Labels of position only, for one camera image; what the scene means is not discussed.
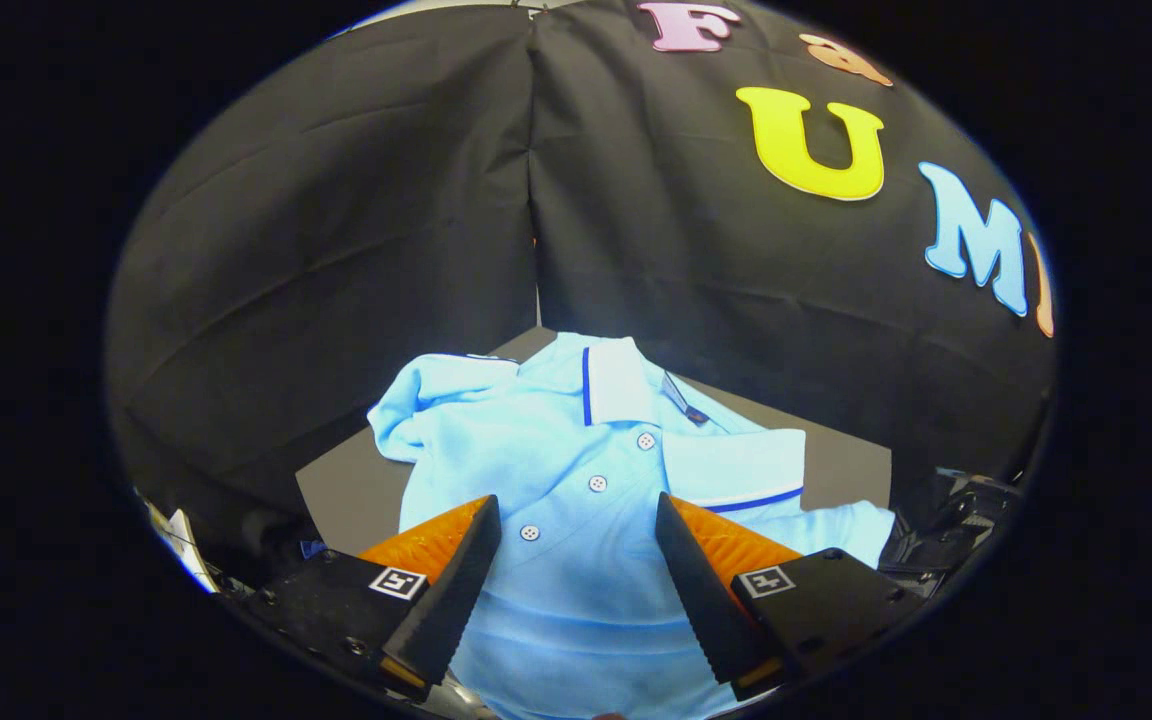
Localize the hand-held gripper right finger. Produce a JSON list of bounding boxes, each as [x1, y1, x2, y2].
[[654, 492, 922, 703]]

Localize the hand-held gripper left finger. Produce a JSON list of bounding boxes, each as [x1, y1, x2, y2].
[[241, 494, 503, 703]]

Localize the light blue polo shirt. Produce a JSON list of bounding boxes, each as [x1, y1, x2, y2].
[[368, 333, 897, 720]]

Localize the dark washing machine lid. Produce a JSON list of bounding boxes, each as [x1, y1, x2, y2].
[[881, 468, 1022, 601]]

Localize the grey cabinet with dark top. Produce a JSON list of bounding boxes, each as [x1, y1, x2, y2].
[[294, 325, 894, 561]]

